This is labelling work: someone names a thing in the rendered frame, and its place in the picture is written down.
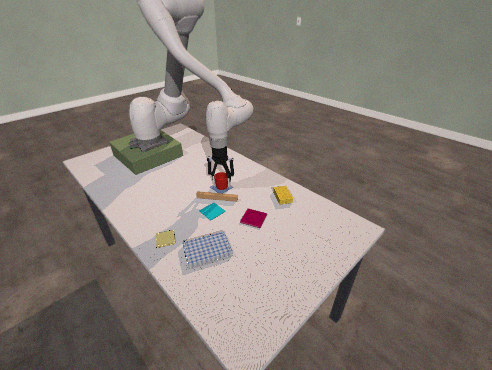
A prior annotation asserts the dark red square pad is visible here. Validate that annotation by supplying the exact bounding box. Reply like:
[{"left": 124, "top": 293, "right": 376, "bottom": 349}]
[{"left": 240, "top": 209, "right": 267, "bottom": 228}]

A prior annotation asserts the yellow square pad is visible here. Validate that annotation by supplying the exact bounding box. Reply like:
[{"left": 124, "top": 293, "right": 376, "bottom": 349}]
[{"left": 156, "top": 230, "right": 175, "bottom": 248}]

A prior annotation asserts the red cup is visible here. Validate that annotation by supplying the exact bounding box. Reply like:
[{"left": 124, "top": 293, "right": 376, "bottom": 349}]
[{"left": 214, "top": 172, "right": 228, "bottom": 190}]

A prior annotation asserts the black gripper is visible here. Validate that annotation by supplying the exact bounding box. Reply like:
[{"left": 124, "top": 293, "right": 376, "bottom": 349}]
[{"left": 207, "top": 147, "right": 234, "bottom": 188}]

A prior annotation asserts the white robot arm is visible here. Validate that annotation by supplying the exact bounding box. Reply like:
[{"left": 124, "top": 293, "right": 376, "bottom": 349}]
[{"left": 128, "top": 0, "right": 253, "bottom": 152}]

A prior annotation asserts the blue and white checkered cloth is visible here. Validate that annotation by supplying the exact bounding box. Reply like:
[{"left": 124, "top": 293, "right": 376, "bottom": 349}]
[{"left": 183, "top": 231, "right": 233, "bottom": 268}]

